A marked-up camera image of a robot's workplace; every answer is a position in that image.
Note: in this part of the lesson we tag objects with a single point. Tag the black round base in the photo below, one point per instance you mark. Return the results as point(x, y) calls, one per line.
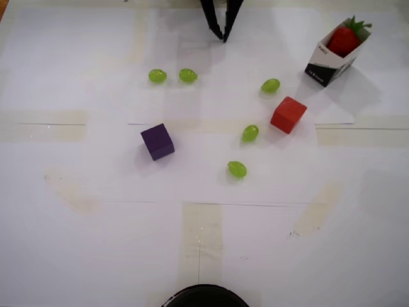
point(204, 297)

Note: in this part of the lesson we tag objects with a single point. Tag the purple cube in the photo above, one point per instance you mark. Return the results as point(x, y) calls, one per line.
point(157, 142)

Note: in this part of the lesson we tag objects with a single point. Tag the beige masking tape strip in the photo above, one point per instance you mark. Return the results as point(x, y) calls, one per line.
point(204, 243)
point(48, 128)
point(367, 137)
point(73, 195)
point(316, 211)

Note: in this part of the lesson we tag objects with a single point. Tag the green grape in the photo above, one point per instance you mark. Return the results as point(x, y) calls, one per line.
point(237, 169)
point(270, 85)
point(188, 75)
point(250, 133)
point(157, 76)

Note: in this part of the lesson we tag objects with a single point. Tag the white and black paper box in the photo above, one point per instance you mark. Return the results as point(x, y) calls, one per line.
point(322, 72)

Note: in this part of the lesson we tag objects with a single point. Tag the red cube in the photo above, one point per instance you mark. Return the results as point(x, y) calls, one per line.
point(287, 115)

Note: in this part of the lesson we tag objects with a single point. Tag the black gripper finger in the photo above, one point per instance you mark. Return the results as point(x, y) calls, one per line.
point(232, 16)
point(212, 16)

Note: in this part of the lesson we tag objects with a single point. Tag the red strawberry with leafy top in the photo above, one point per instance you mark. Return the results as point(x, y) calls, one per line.
point(343, 40)

